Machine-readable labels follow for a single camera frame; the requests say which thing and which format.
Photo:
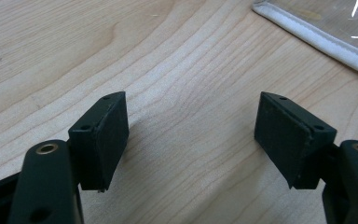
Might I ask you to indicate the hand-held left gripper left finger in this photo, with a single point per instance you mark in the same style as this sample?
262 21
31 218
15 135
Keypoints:
101 146

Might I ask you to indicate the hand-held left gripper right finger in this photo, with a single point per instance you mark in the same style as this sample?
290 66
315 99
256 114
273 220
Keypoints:
289 140

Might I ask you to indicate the clear plastic pouch white trim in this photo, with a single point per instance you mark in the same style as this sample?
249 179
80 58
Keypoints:
323 40

